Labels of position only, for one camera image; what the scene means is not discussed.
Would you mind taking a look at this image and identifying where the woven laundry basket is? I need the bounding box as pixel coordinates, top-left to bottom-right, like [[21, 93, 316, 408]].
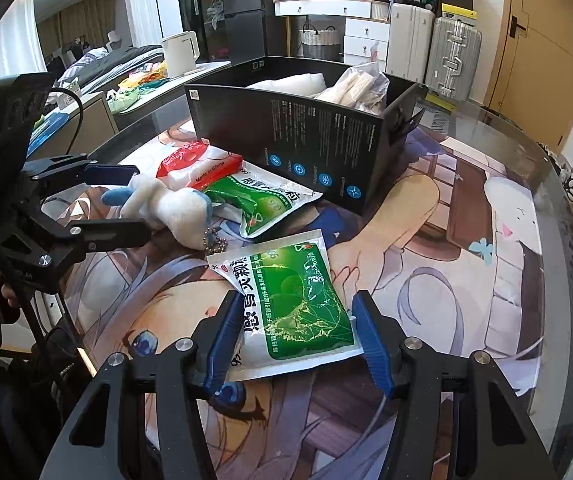
[[300, 22, 343, 62]]

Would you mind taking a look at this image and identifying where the white drawer desk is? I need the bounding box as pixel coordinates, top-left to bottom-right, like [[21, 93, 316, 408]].
[[273, 0, 389, 72]]

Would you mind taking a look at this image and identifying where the silver suitcase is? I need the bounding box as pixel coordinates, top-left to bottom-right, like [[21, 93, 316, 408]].
[[425, 18, 483, 101]]

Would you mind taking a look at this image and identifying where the white electric kettle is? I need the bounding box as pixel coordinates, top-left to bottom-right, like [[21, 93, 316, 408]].
[[162, 30, 200, 78]]

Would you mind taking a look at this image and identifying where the green white medicine packet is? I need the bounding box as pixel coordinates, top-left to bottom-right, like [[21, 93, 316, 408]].
[[204, 162, 322, 240], [207, 229, 362, 382]]

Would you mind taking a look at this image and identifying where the black refrigerator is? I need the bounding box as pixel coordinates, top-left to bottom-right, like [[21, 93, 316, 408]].
[[222, 0, 287, 64]]

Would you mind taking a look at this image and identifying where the white plush pillow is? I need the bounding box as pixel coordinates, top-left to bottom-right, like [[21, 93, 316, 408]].
[[247, 73, 326, 98]]

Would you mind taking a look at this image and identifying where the black cardboard box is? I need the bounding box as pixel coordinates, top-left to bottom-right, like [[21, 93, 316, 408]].
[[184, 56, 427, 214]]

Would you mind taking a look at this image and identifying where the clear plastic bag in box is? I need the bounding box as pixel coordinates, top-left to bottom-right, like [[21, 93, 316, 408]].
[[315, 62, 389, 115]]

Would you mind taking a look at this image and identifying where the wooden door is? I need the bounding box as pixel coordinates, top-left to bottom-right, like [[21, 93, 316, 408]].
[[485, 0, 573, 153]]

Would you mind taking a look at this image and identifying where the grey tv cabinet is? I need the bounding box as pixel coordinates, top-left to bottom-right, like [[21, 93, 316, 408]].
[[27, 61, 230, 160]]

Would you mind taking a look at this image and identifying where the white blue plush toy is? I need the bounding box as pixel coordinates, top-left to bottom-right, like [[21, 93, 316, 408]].
[[101, 174, 228, 255]]

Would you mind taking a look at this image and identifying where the white suitcase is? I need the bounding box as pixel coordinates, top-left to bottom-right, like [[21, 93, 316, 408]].
[[385, 3, 435, 82]]

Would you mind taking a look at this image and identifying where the red white tissue pack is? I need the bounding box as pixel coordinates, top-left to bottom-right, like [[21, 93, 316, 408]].
[[156, 141, 243, 191]]

